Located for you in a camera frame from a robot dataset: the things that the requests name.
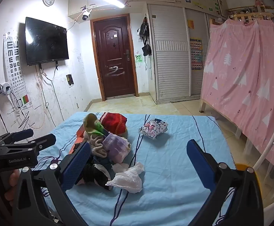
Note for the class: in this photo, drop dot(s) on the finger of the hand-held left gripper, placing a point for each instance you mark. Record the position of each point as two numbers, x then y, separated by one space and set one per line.
45 139
23 133

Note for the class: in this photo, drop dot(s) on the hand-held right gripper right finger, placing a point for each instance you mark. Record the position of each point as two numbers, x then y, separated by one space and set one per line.
198 163

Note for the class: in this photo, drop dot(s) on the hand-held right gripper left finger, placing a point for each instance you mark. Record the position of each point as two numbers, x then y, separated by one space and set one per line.
76 167

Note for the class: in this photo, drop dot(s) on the black wrapper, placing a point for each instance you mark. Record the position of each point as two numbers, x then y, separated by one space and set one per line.
94 174

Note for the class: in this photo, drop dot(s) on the small white tissue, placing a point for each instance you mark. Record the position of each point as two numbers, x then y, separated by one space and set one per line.
119 167

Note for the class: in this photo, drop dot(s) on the yellow plastic bin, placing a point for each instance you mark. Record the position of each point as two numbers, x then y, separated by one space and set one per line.
241 166

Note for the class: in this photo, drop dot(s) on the person's left hand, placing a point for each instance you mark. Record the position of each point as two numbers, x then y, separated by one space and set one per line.
12 177

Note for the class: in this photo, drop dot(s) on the cream knitted sock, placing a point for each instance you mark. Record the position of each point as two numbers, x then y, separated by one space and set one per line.
96 146

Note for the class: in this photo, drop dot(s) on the white eye chart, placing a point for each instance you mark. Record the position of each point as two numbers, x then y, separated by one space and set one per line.
15 70

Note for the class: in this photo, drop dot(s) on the pink tree print curtain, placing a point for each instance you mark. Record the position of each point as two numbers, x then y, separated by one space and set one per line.
245 80

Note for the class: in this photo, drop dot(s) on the white sliding door wardrobe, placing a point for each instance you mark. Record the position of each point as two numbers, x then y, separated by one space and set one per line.
172 63

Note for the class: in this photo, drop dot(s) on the dark brown door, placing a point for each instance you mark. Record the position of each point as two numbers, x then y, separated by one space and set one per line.
114 56

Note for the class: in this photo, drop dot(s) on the colourful grid poster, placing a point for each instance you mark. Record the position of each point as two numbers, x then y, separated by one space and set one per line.
196 54

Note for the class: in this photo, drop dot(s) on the small black hanging bag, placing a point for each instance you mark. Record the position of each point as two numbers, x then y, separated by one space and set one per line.
146 50

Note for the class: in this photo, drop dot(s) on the yellow square sticker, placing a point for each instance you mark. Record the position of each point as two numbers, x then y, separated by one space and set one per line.
190 24

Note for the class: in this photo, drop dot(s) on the white wall plug adapter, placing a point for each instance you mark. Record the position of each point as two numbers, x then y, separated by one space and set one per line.
5 89

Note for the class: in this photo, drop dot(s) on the wooden bunk bed frame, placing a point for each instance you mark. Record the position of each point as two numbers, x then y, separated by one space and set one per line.
224 120

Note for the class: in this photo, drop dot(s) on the black wall television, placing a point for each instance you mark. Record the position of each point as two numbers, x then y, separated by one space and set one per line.
46 41

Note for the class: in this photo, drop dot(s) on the white security camera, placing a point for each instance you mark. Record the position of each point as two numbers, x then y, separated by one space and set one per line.
86 15

